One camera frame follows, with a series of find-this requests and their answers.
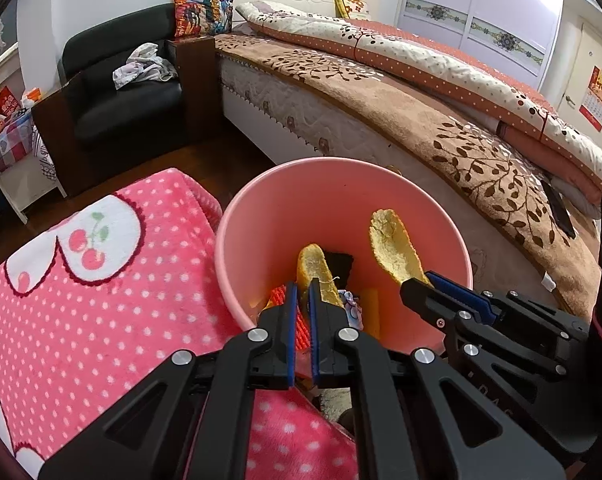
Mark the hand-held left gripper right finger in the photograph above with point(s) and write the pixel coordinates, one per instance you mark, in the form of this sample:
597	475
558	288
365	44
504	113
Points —
314	332

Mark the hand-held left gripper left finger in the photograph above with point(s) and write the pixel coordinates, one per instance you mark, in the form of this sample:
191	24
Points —
292	332

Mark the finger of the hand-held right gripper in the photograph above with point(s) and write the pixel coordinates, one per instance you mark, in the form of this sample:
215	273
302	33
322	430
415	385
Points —
428	302
461	292

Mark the red foam net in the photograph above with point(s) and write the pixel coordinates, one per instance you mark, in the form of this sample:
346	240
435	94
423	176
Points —
280	294

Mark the printed paper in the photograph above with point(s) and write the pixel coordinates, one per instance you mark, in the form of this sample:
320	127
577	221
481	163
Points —
353	312

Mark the orange peel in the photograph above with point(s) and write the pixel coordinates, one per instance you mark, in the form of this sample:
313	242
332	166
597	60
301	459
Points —
391	245
313	265

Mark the pink plastic bucket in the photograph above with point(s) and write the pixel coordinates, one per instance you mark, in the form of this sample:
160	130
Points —
331	200

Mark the black phone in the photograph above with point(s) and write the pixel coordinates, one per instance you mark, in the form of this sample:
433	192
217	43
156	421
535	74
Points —
558	207

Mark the brown leaf pattern blanket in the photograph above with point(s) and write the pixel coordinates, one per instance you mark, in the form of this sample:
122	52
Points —
431	125

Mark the pink polka dot blanket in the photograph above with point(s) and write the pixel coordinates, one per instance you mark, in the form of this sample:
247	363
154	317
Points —
106	310

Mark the white orange floral quilt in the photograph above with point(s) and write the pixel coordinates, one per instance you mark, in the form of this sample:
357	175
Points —
431	55

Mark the white door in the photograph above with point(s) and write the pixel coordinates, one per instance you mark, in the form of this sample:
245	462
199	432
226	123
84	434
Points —
581	45

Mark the black leather armchair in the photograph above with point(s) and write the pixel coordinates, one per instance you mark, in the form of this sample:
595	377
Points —
126	110

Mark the white wardrobe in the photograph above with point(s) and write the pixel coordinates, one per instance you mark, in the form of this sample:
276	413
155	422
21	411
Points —
506	0

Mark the white side table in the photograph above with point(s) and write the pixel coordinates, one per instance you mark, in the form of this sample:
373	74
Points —
26	185

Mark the patterned white cloth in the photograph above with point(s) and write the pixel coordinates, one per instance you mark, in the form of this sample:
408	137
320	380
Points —
45	155

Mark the yellow floral pillow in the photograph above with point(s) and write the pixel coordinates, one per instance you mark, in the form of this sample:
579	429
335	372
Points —
352	7

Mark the grey white clothes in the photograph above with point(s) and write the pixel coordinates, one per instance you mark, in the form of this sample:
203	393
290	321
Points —
141	67

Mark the colourful patterned cushion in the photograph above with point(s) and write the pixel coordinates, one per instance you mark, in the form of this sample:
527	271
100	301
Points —
203	10

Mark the white orange box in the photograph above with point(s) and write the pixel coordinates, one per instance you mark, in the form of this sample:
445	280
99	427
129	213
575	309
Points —
32	97

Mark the red paper bag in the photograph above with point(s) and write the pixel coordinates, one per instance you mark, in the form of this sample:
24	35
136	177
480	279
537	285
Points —
8	101

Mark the red wall calendar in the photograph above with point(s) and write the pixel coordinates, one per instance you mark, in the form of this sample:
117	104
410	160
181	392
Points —
598	97

